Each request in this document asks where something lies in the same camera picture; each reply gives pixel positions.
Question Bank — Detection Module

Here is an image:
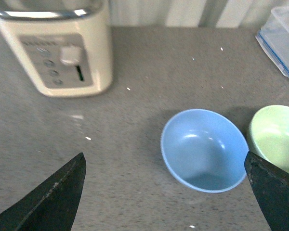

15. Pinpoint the blue bowl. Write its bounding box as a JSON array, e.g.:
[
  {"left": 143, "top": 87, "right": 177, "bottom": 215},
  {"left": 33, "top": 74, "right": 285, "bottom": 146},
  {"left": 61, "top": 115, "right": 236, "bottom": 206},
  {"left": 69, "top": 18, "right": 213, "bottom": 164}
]
[{"left": 160, "top": 109, "right": 249, "bottom": 193}]

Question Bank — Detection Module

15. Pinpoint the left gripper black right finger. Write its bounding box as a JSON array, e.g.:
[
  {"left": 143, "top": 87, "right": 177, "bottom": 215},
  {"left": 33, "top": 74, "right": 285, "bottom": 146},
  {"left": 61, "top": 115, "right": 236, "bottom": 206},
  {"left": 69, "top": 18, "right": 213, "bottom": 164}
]
[{"left": 244, "top": 151, "right": 289, "bottom": 231}]

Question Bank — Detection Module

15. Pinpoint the clear plastic food container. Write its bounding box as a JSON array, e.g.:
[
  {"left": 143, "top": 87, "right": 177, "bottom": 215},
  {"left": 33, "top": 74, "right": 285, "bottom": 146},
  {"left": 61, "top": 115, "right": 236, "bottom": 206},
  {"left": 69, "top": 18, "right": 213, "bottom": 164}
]
[{"left": 255, "top": 6, "right": 289, "bottom": 79}]

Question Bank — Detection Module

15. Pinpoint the green bowl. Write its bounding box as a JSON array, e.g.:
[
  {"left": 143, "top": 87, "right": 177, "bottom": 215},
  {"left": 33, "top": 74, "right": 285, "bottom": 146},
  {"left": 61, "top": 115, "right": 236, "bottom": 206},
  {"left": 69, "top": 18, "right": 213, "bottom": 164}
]
[{"left": 247, "top": 105, "right": 289, "bottom": 173}]

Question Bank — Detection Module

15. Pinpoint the cream toaster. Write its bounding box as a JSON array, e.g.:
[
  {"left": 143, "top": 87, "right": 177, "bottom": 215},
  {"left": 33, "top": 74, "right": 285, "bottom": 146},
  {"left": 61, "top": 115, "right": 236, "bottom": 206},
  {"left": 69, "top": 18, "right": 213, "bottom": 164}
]
[{"left": 0, "top": 0, "right": 113, "bottom": 97}]

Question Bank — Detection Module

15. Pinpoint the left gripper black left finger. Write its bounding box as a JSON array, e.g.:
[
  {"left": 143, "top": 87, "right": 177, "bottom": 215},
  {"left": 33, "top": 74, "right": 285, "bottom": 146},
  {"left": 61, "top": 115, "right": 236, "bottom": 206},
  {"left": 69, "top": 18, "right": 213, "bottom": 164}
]
[{"left": 0, "top": 153, "right": 86, "bottom": 231}]

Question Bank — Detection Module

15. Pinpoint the white curtain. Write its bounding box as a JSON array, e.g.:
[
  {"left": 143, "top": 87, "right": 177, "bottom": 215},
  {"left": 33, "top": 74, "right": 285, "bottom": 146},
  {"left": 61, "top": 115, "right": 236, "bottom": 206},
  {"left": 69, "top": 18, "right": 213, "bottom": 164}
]
[{"left": 107, "top": 0, "right": 289, "bottom": 28}]

